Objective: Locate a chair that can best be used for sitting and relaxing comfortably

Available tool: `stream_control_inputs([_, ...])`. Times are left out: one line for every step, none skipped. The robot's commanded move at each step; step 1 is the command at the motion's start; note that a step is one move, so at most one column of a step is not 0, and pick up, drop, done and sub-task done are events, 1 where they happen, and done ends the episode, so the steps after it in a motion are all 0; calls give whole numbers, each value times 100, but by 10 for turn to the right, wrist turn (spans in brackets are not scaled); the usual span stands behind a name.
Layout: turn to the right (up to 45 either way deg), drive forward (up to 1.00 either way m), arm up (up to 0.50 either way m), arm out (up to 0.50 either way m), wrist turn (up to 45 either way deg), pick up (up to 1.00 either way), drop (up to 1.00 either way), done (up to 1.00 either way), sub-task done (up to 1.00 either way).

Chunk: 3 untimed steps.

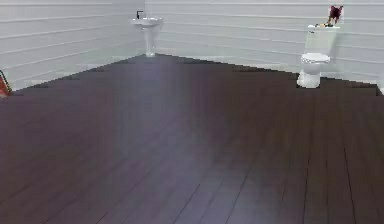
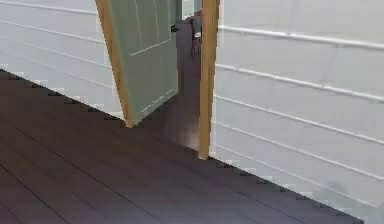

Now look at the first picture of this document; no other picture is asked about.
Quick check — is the white toilet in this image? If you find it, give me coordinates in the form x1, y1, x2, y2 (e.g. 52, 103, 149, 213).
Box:
296, 24, 341, 90

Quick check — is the dark red house plant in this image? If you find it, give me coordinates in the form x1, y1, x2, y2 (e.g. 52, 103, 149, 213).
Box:
326, 4, 344, 27

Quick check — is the red object with dark rim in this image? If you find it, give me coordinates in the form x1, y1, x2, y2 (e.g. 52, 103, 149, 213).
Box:
0, 70, 14, 98

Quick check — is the white pedestal sink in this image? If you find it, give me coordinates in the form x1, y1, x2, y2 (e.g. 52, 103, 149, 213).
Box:
129, 16, 165, 58

